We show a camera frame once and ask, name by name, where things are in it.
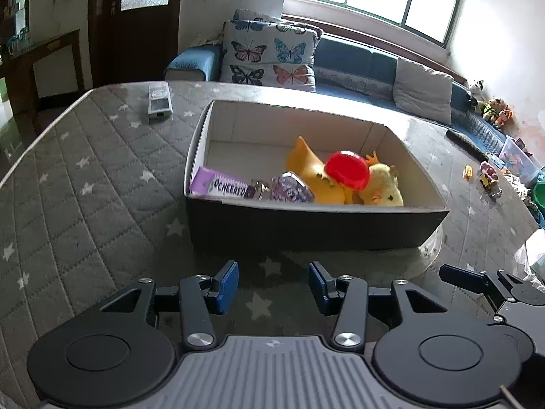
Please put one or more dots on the dark wooden door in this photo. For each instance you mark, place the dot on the dark wooden door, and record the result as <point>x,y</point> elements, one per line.
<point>131,40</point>

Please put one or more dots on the black remote control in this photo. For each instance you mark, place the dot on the black remote control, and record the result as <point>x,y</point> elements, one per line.
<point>466,145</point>

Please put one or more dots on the grey cardboard box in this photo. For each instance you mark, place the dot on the grey cardboard box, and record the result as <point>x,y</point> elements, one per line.
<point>270,176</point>

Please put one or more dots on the orange dinosaur toy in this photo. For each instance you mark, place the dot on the orange dinosaur toy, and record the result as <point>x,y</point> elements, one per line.
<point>310,169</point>

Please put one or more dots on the yellow plush chick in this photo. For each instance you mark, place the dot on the yellow plush chick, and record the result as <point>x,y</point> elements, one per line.
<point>382,189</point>

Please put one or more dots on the small yellow toy piece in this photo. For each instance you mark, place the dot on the small yellow toy piece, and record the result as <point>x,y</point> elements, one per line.
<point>468,172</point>

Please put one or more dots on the stuffed toys pile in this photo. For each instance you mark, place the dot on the stuffed toys pile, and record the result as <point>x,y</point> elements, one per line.
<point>493,111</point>

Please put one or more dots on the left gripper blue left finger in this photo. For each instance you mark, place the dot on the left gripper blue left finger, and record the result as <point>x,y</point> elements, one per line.
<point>220,292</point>

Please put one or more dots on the green plastic bowl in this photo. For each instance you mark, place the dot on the green plastic bowl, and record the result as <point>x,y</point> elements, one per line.
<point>538,195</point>

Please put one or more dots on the wooden side table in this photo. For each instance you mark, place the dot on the wooden side table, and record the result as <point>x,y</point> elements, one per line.
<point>47,75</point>

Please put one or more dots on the grey sofa cushion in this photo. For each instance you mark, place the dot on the grey sofa cushion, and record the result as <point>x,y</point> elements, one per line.
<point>423,91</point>

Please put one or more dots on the red ball toy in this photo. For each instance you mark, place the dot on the red ball toy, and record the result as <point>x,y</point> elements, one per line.
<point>348,169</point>

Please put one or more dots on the crumpled plastic bag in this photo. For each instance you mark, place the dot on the crumpled plastic bag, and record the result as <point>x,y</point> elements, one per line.
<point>529,258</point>

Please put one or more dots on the clear plastic storage box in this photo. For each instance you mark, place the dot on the clear plastic storage box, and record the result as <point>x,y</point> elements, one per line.
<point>518,163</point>

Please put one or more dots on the butterfly print pillow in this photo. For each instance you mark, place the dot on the butterfly print pillow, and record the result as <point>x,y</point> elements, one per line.
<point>268,53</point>

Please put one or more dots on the shelf with items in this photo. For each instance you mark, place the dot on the shelf with items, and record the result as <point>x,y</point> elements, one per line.
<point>14,21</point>

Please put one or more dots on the purple cheers card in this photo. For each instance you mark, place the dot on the purple cheers card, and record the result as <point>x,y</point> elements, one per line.
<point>208,182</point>

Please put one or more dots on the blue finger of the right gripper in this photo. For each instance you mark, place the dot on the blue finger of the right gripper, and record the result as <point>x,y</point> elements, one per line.
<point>468,280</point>

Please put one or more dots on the white remote control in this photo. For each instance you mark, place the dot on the white remote control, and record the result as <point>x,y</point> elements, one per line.
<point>159,100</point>

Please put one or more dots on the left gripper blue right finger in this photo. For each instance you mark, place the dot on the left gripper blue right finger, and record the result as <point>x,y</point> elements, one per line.
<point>323,288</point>

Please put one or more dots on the small toy car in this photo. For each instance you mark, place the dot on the small toy car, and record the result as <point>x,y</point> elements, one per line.
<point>489,180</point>

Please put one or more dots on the grey quilted star cover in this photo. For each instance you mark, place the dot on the grey quilted star cover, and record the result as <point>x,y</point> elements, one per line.
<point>97,202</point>

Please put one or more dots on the clear glitter cube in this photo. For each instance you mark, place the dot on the clear glitter cube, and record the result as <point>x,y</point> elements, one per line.
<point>287,187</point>

